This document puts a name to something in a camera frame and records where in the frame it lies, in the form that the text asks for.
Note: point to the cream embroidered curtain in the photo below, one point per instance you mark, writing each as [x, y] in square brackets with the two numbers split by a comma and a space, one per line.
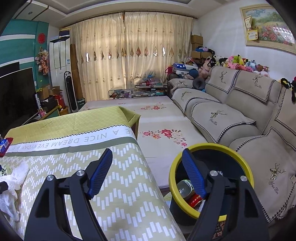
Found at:
[99, 58]
[157, 51]

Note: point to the black flat television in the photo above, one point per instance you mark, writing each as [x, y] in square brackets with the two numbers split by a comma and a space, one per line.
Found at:
[16, 97]

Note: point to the blue tissue pack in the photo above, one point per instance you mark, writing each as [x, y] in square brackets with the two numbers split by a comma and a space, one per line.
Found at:
[3, 146]

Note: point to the red bag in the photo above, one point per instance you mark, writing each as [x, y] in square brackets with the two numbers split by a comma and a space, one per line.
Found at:
[168, 70]

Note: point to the floral cream mattress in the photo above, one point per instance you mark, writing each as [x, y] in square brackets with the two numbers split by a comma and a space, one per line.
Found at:
[161, 122]

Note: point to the dark neck pillow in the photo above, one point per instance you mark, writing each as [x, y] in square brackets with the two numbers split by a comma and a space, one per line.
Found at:
[198, 83]

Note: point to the flat red packet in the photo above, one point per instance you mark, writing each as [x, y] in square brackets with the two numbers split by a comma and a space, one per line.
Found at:
[10, 141]

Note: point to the hanging flower ornament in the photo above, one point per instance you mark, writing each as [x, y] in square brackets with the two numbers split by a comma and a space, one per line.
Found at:
[42, 61]

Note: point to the beige sofa with deer print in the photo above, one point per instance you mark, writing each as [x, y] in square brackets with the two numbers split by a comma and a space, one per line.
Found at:
[231, 115]

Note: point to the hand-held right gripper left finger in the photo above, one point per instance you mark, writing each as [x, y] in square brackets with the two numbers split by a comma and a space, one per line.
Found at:
[101, 171]

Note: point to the black and silver tower fan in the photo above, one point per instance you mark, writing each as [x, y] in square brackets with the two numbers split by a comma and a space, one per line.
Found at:
[70, 92]

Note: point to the dark box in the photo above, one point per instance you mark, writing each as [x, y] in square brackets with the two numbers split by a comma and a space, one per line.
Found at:
[64, 33]

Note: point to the tall white box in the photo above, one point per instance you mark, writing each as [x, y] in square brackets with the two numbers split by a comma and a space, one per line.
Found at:
[38, 102]

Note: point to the glass coffee table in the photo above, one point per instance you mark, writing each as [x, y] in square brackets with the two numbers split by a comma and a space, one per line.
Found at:
[122, 93]

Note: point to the green box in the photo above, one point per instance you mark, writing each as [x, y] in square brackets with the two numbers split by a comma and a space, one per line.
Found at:
[81, 103]

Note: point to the cream paper card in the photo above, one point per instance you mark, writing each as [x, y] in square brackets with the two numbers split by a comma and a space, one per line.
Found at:
[248, 22]

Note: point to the row of plush toys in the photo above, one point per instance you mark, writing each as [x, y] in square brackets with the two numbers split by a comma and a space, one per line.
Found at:
[240, 63]

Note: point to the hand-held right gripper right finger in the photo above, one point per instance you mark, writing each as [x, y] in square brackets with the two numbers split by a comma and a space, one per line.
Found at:
[193, 171]

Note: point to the yellow green patterned tablecloth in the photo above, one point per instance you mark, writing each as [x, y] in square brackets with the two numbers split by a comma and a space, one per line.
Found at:
[92, 139]

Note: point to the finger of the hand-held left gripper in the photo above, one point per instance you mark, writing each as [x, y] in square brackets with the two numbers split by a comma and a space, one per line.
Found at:
[2, 186]

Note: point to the red box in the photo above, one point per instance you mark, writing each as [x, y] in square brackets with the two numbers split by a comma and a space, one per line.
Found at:
[61, 99]

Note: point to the black bin with yellow rim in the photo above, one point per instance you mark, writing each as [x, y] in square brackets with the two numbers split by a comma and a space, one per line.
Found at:
[231, 153]

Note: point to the closed cardboard box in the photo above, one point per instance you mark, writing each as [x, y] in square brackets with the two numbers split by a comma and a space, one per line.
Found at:
[196, 39]
[196, 55]
[196, 46]

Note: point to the red round wall ornament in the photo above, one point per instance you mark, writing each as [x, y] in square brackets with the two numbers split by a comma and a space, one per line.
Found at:
[41, 38]

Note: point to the white standing air conditioner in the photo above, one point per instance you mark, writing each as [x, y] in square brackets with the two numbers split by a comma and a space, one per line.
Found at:
[60, 60]

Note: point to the white towel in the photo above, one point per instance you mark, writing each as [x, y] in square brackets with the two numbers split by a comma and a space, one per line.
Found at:
[13, 178]

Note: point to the open cardboard box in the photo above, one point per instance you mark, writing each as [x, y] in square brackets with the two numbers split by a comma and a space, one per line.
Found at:
[55, 90]
[43, 92]

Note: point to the pile of books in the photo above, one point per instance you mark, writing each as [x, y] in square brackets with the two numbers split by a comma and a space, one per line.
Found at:
[150, 87]

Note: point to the white pill bottle red label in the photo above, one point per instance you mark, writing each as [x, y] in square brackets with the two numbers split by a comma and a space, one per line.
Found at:
[196, 201]

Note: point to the plastic drink bottle green label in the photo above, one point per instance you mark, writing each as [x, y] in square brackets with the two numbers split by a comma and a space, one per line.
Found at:
[185, 188]

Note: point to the yellow and black plush toy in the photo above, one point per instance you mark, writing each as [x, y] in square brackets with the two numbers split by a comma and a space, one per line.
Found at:
[289, 87]

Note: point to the brown curtain rod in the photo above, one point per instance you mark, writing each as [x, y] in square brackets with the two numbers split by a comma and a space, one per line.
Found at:
[129, 14]

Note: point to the framed flower painting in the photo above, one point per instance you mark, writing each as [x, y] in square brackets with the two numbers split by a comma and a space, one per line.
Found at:
[270, 25]

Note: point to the yellow paper card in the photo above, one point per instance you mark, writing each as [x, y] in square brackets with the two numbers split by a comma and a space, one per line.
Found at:
[252, 35]

